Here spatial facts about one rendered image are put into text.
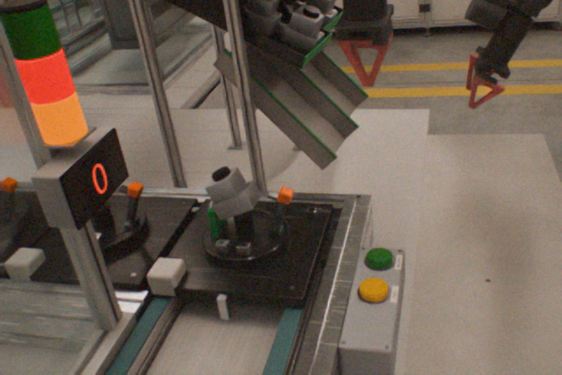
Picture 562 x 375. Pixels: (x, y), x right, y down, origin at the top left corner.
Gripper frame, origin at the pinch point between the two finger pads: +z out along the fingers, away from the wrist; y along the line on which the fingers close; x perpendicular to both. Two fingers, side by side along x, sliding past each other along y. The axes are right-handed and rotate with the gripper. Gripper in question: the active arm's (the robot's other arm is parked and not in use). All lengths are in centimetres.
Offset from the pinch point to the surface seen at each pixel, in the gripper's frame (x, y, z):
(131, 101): -86, -75, 37
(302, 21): -14.0, -20.3, -2.6
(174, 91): -75, -82, 37
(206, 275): -23.6, 13.9, 25.9
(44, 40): -29.6, 25.5, -14.8
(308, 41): -13.2, -20.1, 0.9
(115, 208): -46, 1, 24
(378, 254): 1.5, 6.2, 25.5
